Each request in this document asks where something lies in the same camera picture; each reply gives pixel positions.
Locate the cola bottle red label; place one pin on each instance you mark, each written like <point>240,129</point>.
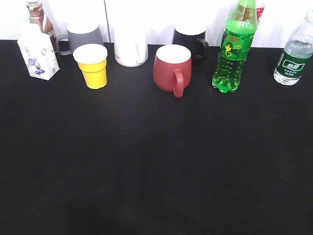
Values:
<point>259,10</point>

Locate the yellow paper cup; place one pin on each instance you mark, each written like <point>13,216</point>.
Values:
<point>92,61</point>

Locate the white mug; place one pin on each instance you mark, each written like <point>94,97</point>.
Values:
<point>130,45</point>

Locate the clear water bottle green label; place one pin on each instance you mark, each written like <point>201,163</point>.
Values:
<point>297,52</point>

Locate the grey mug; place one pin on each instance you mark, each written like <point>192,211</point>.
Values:
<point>80,33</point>

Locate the white milk carton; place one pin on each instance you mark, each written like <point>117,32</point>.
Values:
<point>37,51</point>

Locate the black mug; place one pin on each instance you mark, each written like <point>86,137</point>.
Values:
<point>192,36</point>

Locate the red mug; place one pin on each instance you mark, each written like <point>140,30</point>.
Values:
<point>172,69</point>

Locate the brown tea bottle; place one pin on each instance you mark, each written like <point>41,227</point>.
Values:
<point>39,17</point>

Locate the green soda bottle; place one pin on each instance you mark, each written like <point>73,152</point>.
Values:
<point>237,39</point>

